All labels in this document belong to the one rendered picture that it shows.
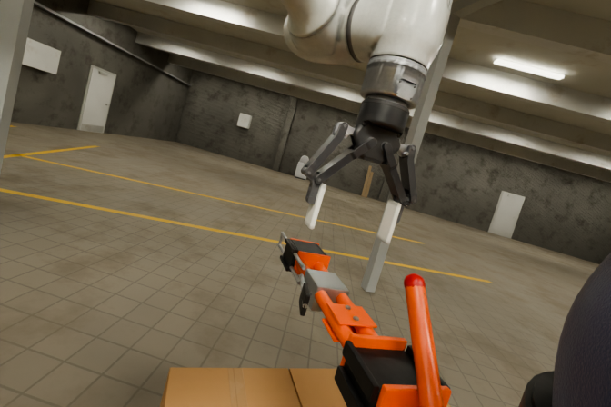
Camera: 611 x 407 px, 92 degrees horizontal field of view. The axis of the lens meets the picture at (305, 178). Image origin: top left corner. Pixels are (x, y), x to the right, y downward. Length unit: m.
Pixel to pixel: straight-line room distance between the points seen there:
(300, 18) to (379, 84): 0.17
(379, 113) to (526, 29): 4.79
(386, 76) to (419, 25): 0.08
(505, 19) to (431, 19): 4.65
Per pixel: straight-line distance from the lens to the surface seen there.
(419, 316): 0.36
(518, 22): 5.19
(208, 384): 1.13
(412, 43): 0.47
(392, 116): 0.45
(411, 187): 0.52
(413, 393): 0.38
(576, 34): 5.51
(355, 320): 0.47
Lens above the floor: 1.30
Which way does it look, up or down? 5 degrees down
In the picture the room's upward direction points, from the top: 16 degrees clockwise
